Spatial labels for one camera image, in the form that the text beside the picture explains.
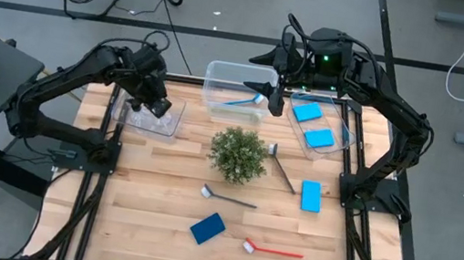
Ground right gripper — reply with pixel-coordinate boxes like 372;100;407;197
239;26;321;122

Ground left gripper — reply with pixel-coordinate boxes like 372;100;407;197
123;44;181;120

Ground blue dish brush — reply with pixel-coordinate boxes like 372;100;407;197
222;87;266;111

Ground yellow-green dish brush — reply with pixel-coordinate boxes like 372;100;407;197
210;104;264;124

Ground clear plastic bin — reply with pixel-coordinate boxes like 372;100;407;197
280;88;363;166
108;86;188;142

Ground light blue sponge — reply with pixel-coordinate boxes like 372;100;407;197
302;125;338;152
297;179;325;215
291;98;326;126

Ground grey dish brush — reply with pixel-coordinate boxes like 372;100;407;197
261;141;304;196
199;182;261;210

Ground dark blue sponge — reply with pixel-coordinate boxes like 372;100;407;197
187;208;230;250

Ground clear rectangular plastic tub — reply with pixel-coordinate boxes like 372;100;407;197
198;58;281;130

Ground green potted plant black pot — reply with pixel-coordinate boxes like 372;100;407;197
203;121;273;190

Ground red dish brush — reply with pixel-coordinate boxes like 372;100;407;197
241;236;306;260

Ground black aluminium table frame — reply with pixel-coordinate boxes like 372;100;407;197
23;55;450;260

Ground long black floor cable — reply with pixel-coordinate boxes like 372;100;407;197
133;0;204;77

